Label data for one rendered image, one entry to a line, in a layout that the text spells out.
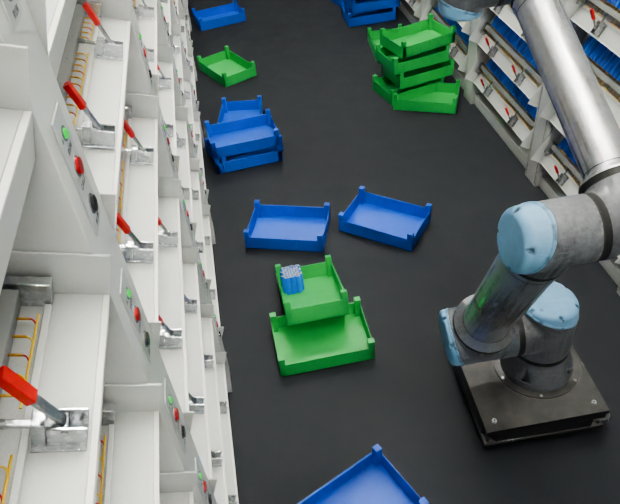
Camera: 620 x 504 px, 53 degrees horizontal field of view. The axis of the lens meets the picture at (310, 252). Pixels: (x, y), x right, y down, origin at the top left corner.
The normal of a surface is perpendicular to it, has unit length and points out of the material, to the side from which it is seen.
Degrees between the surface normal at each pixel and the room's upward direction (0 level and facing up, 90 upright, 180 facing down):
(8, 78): 90
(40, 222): 90
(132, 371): 90
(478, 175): 0
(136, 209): 18
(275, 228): 0
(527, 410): 2
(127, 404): 90
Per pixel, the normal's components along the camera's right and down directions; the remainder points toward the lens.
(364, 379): -0.07, -0.74
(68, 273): 0.18, 0.65
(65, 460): 0.22, -0.76
